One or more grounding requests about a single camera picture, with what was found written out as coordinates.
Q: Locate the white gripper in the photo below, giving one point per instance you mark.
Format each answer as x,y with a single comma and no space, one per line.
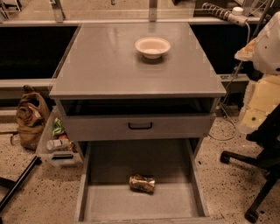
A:
268,53

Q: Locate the crushed orange soda can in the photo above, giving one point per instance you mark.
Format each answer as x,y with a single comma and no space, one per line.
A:
142,183

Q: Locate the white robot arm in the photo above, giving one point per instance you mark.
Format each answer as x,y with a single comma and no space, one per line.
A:
267,50

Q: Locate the grey top drawer front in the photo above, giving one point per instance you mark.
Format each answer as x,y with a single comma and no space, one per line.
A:
115,127

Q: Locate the grey drawer cabinet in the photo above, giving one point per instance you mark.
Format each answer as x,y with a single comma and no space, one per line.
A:
103,74

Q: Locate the open grey middle drawer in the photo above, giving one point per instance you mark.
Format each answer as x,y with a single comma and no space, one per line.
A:
105,195

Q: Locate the white can in bin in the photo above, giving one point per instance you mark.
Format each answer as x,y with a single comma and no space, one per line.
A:
58,144

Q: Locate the black office chair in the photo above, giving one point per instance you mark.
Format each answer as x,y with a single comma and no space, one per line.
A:
267,136

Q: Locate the white paper bowl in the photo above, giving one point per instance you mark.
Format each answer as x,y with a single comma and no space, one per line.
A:
152,47

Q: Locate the green snack packet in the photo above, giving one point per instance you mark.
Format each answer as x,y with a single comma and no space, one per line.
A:
57,127

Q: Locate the clear plastic storage bin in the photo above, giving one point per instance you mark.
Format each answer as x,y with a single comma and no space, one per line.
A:
58,158

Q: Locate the black metal bar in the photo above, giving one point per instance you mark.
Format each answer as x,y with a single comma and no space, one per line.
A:
13,186

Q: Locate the black drawer handle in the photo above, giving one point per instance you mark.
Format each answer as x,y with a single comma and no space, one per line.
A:
140,126

